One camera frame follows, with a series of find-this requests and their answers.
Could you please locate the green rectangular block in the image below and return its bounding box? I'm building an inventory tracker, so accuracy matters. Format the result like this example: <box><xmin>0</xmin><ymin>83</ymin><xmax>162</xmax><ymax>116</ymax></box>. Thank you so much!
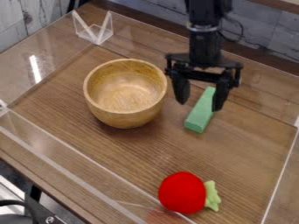
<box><xmin>185</xmin><ymin>87</ymin><xmax>217</xmax><ymax>133</ymax></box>

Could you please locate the clear acrylic tray wall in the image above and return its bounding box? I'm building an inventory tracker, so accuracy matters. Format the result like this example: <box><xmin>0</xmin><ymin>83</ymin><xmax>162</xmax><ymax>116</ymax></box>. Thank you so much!
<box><xmin>0</xmin><ymin>100</ymin><xmax>197</xmax><ymax>224</ymax></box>

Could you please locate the brown wooden bowl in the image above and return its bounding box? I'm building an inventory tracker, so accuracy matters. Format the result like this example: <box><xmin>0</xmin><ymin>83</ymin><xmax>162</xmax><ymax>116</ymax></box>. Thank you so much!
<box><xmin>83</xmin><ymin>59</ymin><xmax>169</xmax><ymax>129</ymax></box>

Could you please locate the black table leg clamp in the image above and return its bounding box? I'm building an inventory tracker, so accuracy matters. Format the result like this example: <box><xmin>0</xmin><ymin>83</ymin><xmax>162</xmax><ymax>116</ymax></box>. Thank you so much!
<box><xmin>24</xmin><ymin>185</ymin><xmax>67</xmax><ymax>224</ymax></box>

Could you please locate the black cable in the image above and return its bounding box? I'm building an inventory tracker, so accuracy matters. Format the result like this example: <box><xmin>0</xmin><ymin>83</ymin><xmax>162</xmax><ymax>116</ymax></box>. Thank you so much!
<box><xmin>0</xmin><ymin>198</ymin><xmax>39</xmax><ymax>224</ymax></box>

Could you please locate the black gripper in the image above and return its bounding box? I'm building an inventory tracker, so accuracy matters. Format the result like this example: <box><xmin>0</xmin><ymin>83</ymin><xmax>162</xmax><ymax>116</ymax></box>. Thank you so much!
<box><xmin>166</xmin><ymin>53</ymin><xmax>243</xmax><ymax>112</ymax></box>

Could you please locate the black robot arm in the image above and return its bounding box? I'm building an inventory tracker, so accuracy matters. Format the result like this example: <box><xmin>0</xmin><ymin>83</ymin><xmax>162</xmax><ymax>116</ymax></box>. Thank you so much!
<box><xmin>165</xmin><ymin>0</ymin><xmax>243</xmax><ymax>112</ymax></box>

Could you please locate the red plush strawberry toy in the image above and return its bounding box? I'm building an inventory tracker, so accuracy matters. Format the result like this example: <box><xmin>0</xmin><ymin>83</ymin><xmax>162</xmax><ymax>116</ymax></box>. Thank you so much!
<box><xmin>158</xmin><ymin>171</ymin><xmax>222</xmax><ymax>214</ymax></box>

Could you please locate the clear acrylic corner bracket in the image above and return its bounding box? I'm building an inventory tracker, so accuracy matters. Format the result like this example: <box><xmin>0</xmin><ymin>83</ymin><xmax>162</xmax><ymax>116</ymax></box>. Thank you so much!
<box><xmin>71</xmin><ymin>11</ymin><xmax>114</xmax><ymax>46</ymax></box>

